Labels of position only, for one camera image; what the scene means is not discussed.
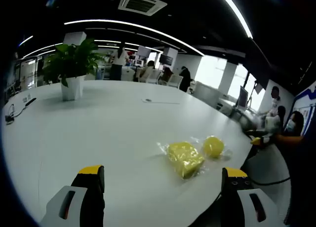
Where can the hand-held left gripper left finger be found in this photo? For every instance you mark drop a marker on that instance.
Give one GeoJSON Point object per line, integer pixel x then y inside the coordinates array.
{"type": "Point", "coordinates": [81, 202]}

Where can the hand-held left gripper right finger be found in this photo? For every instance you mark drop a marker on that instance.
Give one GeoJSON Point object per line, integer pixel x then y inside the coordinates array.
{"type": "Point", "coordinates": [237, 204]}

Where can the yellow round silicone block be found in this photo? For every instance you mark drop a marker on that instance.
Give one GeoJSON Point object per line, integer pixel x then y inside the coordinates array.
{"type": "Point", "coordinates": [213, 146]}

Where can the yellow rectangular silicone block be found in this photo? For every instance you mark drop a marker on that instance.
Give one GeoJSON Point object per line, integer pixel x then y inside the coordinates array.
{"type": "Point", "coordinates": [185, 159]}

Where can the grey office chair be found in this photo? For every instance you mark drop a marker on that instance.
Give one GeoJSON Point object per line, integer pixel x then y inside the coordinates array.
{"type": "Point", "coordinates": [269, 162]}

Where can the desk monitor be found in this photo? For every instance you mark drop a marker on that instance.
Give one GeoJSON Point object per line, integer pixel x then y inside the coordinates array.
{"type": "Point", "coordinates": [243, 97]}

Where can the person's dark clothed body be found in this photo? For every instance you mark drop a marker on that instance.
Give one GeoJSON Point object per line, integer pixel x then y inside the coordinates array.
{"type": "Point", "coordinates": [303, 175]}

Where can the grey cabinet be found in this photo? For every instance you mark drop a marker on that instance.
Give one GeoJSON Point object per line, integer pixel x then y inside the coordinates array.
{"type": "Point", "coordinates": [207, 93]}

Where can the white office chair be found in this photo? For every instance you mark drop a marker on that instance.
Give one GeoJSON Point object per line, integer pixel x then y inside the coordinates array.
{"type": "Point", "coordinates": [154, 76]}
{"type": "Point", "coordinates": [176, 81]}

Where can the dark hanging screen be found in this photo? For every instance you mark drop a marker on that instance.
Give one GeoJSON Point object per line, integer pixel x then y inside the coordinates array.
{"type": "Point", "coordinates": [166, 59]}

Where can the bright ceiling light strip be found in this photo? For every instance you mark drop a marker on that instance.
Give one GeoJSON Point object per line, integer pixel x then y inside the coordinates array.
{"type": "Point", "coordinates": [237, 12]}

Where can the white hanging screen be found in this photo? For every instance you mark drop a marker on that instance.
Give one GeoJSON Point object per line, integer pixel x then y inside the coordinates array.
{"type": "Point", "coordinates": [143, 51]}

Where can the green plant in white pot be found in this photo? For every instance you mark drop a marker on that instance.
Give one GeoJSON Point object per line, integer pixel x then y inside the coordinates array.
{"type": "Point", "coordinates": [72, 64]}

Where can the long curved ceiling light strip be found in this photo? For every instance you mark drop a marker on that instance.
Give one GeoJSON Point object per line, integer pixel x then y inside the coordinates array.
{"type": "Point", "coordinates": [138, 26]}

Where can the ceiling air conditioner vent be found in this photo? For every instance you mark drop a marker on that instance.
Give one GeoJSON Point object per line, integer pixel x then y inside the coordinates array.
{"type": "Point", "coordinates": [142, 3]}

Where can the blue wall poster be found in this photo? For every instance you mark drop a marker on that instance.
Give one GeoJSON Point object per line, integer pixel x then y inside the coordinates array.
{"type": "Point", "coordinates": [304, 101]}

